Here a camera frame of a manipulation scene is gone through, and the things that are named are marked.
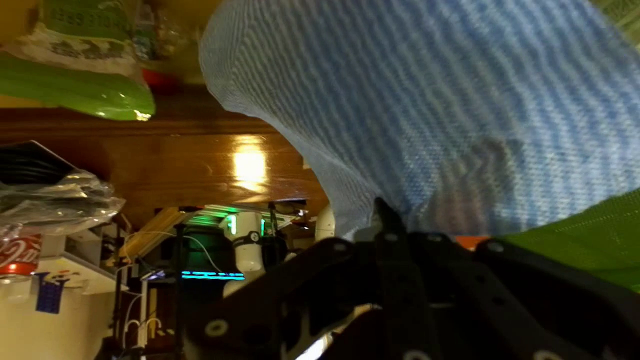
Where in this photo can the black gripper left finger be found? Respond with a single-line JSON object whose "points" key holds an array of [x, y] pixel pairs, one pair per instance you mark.
{"points": [[312, 292]]}

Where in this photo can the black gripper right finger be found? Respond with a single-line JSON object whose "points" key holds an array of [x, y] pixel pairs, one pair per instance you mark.
{"points": [[533, 292]]}

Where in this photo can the blue striped fabric cloth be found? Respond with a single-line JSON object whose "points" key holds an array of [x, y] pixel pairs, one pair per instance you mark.
{"points": [[432, 101]]}

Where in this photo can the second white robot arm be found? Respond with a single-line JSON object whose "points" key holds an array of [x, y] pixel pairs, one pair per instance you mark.
{"points": [[248, 243]]}

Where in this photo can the long brown wooden table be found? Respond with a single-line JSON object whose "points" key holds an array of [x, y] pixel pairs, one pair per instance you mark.
{"points": [[166, 167]]}

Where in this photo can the clear crumpled plastic bag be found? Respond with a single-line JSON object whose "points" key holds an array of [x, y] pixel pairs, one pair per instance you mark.
{"points": [[52, 197]]}

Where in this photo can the red soda can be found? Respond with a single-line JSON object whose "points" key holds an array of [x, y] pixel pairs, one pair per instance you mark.
{"points": [[17, 254]]}

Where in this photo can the green printed snack bag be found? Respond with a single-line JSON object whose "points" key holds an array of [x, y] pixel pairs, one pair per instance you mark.
{"points": [[81, 93]]}

